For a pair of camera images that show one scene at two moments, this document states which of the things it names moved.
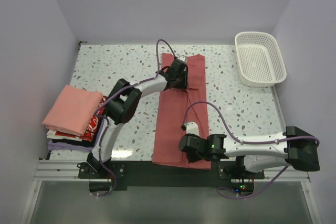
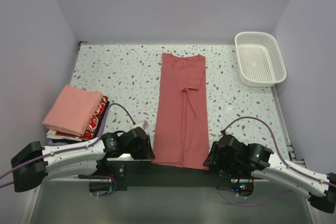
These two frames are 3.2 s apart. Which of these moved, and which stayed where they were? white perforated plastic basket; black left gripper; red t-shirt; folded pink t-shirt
Moved: black left gripper
Stayed: red t-shirt; folded pink t-shirt; white perforated plastic basket
